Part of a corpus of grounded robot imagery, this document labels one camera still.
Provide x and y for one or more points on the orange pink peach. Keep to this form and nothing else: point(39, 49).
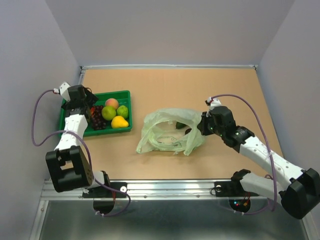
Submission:
point(112, 102)

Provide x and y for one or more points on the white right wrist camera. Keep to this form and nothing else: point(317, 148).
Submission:
point(212, 102)

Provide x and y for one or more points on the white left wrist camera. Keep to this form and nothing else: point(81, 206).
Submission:
point(63, 91)

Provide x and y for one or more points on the green round apple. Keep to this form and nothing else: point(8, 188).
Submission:
point(108, 113)

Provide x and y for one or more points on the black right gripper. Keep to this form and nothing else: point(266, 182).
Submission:
point(205, 116)

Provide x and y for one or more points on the cracked lime green fruit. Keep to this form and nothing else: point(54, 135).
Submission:
point(123, 111)

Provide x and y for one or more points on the small red fruit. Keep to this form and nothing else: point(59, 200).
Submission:
point(92, 111)

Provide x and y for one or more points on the light green plastic bag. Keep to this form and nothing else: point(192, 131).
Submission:
point(159, 131)

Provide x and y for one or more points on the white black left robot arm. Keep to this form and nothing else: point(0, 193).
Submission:
point(68, 166)

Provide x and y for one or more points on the dark red grape bunch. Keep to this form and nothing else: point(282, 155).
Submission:
point(98, 122)

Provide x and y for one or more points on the green plastic tray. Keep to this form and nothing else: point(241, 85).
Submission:
point(123, 97)

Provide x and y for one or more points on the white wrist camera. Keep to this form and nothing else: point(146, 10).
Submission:
point(212, 102)
point(63, 91)

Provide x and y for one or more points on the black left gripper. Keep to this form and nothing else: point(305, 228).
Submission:
point(90, 99)

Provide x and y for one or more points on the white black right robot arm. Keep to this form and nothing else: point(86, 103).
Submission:
point(297, 190)

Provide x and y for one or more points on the aluminium front rail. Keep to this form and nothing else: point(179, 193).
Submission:
point(143, 190)

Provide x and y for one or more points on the dark green avocado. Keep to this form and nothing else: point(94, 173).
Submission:
point(180, 125)

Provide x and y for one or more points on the yellow pear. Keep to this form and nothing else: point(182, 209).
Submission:
point(119, 122)

